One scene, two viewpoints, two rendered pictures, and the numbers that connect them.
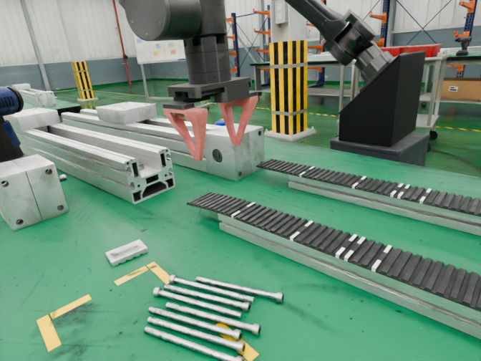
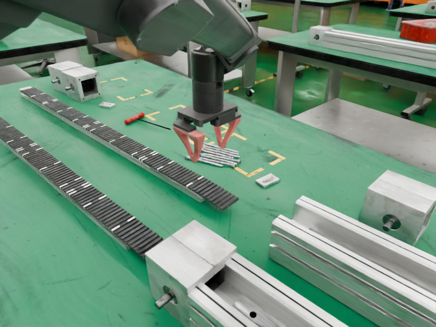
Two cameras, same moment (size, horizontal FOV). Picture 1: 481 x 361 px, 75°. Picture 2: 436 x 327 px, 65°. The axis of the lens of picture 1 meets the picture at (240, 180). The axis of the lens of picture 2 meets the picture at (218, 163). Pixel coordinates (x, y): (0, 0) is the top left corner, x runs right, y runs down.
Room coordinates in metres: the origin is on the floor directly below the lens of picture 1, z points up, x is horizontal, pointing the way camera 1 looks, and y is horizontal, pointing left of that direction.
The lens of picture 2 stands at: (1.04, 0.04, 1.24)
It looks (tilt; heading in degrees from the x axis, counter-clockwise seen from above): 32 degrees down; 179
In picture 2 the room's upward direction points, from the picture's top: straight up
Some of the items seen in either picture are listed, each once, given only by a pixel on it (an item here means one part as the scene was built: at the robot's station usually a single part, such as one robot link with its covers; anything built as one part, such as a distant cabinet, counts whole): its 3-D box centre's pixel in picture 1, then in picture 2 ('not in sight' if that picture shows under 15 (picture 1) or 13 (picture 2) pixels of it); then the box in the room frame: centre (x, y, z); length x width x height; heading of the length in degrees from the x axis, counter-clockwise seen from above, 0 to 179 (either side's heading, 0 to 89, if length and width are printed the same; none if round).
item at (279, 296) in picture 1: (237, 288); (203, 161); (0.29, 0.01, 0.78); 0.11 x 0.01 x 0.01; 65
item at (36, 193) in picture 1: (33, 188); (395, 212); (0.55, 0.38, 0.83); 0.11 x 0.10 x 0.10; 134
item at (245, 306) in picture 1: (205, 296); (217, 159); (0.28, 0.05, 0.78); 0.11 x 0.01 x 0.01; 65
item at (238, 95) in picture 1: (227, 117); (198, 137); (0.46, 0.01, 0.94); 0.07 x 0.07 x 0.09; 46
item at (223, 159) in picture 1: (238, 149); (186, 277); (0.69, 0.00, 0.83); 0.12 x 0.09 x 0.10; 137
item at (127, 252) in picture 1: (127, 252); (267, 180); (0.38, 0.17, 0.78); 0.05 x 0.03 x 0.01; 126
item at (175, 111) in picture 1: (201, 124); (217, 129); (0.43, 0.05, 0.94); 0.07 x 0.07 x 0.09; 46
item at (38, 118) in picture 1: (32, 122); not in sight; (1.02, 0.64, 0.87); 0.16 x 0.11 x 0.07; 47
